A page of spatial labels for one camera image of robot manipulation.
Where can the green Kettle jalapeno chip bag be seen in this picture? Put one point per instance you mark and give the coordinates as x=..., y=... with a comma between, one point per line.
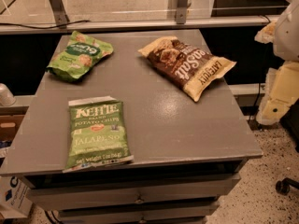
x=98, y=134

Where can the grey drawer cabinet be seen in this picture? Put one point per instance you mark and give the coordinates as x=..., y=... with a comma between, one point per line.
x=170, y=135

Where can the upper grey drawer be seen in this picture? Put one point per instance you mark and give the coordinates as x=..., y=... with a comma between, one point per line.
x=98, y=196

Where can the white printed bag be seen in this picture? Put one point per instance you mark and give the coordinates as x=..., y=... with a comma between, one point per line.
x=13, y=201

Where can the grey metal bracket left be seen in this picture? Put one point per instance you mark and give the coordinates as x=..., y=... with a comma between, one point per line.
x=60, y=16

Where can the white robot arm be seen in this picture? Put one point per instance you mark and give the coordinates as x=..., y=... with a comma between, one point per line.
x=286, y=39

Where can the brown cardboard box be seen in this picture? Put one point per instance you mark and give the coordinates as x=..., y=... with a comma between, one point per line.
x=9, y=125

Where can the lower grey drawer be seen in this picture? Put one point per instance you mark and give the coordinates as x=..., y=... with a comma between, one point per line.
x=140, y=214

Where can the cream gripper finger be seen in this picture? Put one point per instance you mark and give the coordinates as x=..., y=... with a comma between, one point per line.
x=266, y=35
x=281, y=92

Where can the grey drawer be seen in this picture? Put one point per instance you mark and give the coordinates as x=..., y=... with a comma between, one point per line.
x=98, y=196
x=140, y=214

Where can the grey metal bracket centre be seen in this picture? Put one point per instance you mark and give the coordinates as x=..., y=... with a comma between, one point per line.
x=181, y=11

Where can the green rice chip bag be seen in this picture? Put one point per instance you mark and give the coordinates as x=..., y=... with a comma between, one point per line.
x=81, y=54

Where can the white cylindrical object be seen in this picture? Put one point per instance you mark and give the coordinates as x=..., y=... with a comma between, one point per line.
x=6, y=96

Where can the black chair caster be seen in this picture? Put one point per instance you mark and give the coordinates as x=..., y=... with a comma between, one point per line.
x=283, y=187

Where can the grey metal bracket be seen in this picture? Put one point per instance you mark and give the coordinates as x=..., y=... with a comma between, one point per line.
x=181, y=11
x=60, y=16

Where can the brown sea salt chip bag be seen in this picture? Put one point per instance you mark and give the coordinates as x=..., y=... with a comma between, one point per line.
x=188, y=67

